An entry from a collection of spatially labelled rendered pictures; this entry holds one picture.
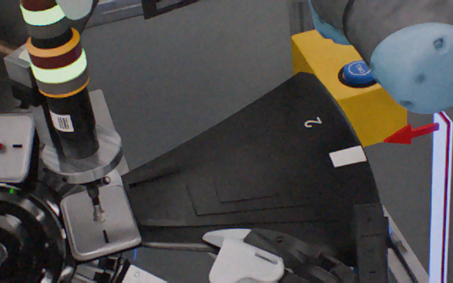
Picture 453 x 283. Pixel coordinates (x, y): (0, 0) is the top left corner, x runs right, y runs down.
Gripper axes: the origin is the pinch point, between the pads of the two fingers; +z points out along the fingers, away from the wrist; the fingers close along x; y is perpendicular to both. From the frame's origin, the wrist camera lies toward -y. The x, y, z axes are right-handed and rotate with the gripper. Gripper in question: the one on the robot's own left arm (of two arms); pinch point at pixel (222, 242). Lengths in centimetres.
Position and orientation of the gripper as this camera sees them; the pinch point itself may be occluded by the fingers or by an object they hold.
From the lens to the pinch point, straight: 89.5
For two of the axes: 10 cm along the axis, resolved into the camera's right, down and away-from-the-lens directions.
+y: -5.7, 6.4, -5.1
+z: -8.0, -3.0, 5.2
